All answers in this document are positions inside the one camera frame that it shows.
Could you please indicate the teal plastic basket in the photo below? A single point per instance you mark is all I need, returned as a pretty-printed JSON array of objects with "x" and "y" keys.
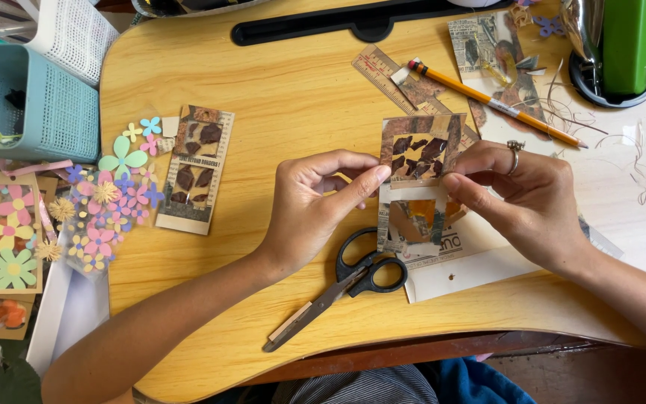
[{"x": 54, "y": 106}]

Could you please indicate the white printed paper sheet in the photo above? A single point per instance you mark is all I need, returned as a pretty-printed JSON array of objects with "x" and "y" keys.
[{"x": 469, "y": 269}]

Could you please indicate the white board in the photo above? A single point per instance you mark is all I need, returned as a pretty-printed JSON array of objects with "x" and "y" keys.
[{"x": 59, "y": 314}]

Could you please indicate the white plastic basket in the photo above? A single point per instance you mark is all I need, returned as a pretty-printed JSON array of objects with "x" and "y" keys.
[{"x": 73, "y": 33}]

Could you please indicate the yellow paper flower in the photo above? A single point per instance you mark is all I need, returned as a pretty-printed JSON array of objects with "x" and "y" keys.
[{"x": 132, "y": 132}]

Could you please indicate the brown collage paper bookmark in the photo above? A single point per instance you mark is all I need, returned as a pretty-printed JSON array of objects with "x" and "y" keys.
[{"x": 418, "y": 151}]

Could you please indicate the blue paper flower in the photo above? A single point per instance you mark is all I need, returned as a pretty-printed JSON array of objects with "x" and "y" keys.
[{"x": 151, "y": 125}]

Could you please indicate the blue cloth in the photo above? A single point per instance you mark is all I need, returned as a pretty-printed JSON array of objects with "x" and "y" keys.
[{"x": 474, "y": 381}]

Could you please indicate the pink paper flower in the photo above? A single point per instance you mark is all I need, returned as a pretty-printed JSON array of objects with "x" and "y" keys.
[{"x": 150, "y": 145}]

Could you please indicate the green tool in black holder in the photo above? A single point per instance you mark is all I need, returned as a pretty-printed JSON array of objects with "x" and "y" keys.
[{"x": 626, "y": 50}]

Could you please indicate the pink ribbon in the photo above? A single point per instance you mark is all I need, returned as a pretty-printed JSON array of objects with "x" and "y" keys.
[{"x": 37, "y": 167}]

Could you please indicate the clear bag of paper flowers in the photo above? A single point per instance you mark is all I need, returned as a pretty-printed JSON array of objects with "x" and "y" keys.
[{"x": 96, "y": 235}]

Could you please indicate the kraft card with orange flower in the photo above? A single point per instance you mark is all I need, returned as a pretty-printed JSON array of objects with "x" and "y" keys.
[{"x": 3, "y": 315}]

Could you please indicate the black desk slot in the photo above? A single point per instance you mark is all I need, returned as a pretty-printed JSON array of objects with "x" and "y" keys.
[{"x": 323, "y": 25}]

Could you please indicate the small kraft paper tag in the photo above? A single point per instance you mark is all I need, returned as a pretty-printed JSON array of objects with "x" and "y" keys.
[{"x": 170, "y": 127}]

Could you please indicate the newsprint collage paper sheet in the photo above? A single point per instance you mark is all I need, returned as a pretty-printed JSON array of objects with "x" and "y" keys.
[{"x": 471, "y": 42}]

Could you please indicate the large white paper mat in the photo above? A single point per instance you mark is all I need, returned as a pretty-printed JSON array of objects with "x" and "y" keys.
[{"x": 626, "y": 168}]

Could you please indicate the finished leaf collage bookmark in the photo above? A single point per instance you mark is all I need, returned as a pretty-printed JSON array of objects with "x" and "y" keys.
[{"x": 197, "y": 168}]

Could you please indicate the brown raffia strands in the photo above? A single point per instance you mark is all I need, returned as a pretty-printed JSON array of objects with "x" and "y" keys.
[{"x": 558, "y": 109}]

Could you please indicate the orange pencil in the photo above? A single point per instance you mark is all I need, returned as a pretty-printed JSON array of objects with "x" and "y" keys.
[{"x": 497, "y": 104}]

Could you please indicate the person's right hand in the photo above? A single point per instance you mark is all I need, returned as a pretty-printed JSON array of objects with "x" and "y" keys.
[{"x": 536, "y": 213}]

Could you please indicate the ruler print paper strip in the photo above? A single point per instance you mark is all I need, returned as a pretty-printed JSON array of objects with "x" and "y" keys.
[{"x": 379, "y": 76}]

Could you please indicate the person's striped clothing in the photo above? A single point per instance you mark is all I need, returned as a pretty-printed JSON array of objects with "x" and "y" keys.
[{"x": 368, "y": 387}]

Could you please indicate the person's left hand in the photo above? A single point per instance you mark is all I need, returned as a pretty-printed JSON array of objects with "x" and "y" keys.
[{"x": 306, "y": 213}]

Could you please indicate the large green paper flower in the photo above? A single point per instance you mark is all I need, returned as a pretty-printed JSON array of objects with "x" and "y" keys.
[{"x": 122, "y": 160}]

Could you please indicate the straw pompom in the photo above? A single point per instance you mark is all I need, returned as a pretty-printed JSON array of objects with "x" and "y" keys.
[
  {"x": 105, "y": 192},
  {"x": 62, "y": 209},
  {"x": 49, "y": 251}
]

